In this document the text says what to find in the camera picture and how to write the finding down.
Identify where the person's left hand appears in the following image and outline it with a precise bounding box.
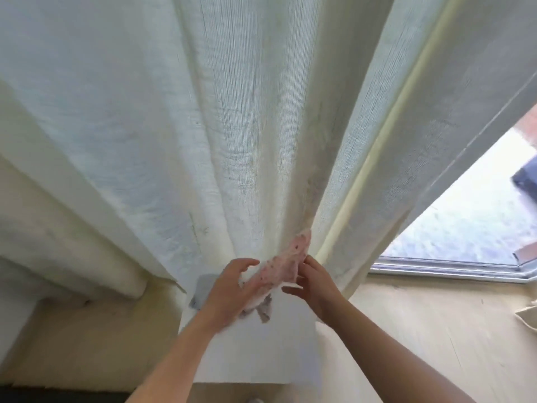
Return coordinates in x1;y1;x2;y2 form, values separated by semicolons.
201;257;263;331

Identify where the person's right hand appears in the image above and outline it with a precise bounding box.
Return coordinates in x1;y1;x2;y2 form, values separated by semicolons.
281;254;347;326

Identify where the pink floral cloth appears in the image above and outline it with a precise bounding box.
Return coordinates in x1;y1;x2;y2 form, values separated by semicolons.
239;228;313;314

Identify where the person's right forearm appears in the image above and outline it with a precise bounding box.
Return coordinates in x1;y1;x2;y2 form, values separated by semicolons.
323;299;477;403

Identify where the person's left forearm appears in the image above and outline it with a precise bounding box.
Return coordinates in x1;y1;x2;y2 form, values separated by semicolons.
126;313;228;403

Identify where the white table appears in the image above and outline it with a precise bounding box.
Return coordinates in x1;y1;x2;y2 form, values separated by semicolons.
180;273;325;387

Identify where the black floor mat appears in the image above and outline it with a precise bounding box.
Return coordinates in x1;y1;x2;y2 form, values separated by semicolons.
0;383;135;403

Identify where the white linen curtain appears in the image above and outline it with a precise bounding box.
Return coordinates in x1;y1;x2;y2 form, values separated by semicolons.
0;0;537;301

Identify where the brown wooden board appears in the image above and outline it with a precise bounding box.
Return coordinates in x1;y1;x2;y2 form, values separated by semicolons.
514;241;537;267

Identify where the white bundled curtain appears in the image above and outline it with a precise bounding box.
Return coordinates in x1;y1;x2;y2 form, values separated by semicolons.
514;302;537;334

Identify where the dark blue tarpaulin cover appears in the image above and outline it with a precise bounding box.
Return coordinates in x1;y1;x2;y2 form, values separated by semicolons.
512;155;537;200

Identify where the white sliding door frame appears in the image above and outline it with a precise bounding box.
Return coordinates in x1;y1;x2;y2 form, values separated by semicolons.
369;254;537;285

